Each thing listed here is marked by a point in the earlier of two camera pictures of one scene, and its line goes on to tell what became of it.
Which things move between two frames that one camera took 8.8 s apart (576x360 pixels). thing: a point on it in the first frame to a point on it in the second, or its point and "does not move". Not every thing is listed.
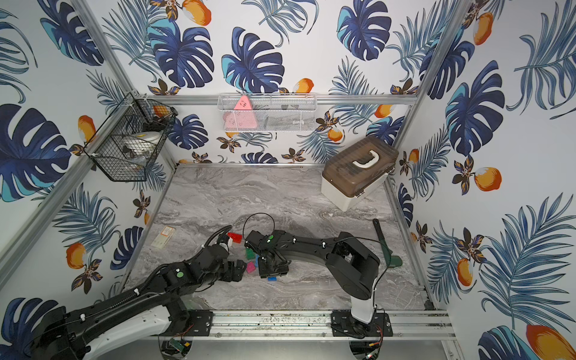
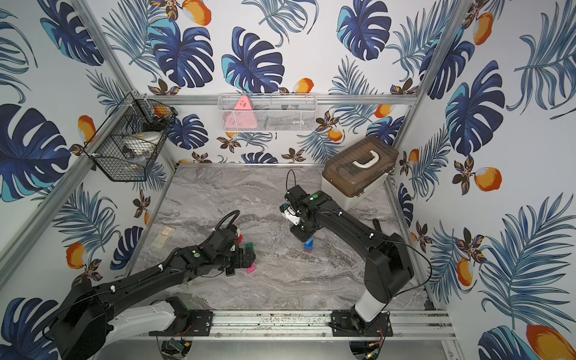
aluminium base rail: [426, 324] does not move
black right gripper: [280, 269] to [301, 236]
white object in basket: [143, 142] does not move
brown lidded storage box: [359, 169] does not move
